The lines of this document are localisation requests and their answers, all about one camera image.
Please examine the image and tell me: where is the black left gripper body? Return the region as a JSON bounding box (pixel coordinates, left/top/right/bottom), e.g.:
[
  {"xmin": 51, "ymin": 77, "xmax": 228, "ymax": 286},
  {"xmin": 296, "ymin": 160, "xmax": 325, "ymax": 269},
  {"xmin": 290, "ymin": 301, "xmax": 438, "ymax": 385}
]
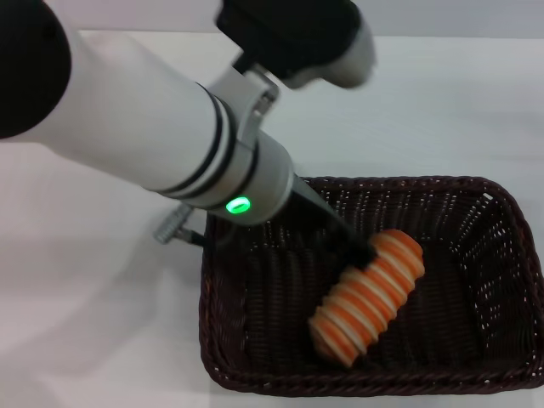
[{"xmin": 282, "ymin": 176, "xmax": 354, "ymax": 252}]

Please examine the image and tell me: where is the orange striped toy bread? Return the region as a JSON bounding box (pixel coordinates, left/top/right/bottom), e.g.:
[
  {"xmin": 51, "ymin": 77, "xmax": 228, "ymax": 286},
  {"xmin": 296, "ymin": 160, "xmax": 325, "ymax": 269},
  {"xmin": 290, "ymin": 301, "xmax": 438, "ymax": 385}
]
[{"xmin": 308, "ymin": 229, "xmax": 426, "ymax": 369}]

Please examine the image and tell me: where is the dark brown woven basket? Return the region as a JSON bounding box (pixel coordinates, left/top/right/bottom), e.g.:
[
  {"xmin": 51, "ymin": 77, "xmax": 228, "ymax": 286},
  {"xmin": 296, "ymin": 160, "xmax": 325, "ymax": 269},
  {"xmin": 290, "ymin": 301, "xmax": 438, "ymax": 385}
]
[{"xmin": 198, "ymin": 174, "xmax": 544, "ymax": 399}]

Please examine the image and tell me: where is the silver left camera mount bracket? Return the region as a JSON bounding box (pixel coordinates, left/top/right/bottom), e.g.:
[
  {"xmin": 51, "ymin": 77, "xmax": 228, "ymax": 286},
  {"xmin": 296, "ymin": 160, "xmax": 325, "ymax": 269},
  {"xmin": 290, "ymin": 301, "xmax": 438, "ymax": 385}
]
[{"xmin": 207, "ymin": 63, "xmax": 282, "ymax": 145}]

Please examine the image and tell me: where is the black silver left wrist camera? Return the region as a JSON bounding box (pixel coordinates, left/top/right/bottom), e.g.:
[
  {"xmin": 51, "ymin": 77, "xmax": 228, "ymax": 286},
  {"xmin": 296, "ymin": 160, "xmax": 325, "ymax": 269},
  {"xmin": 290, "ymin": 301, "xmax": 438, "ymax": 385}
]
[{"xmin": 214, "ymin": 0, "xmax": 378, "ymax": 91}]

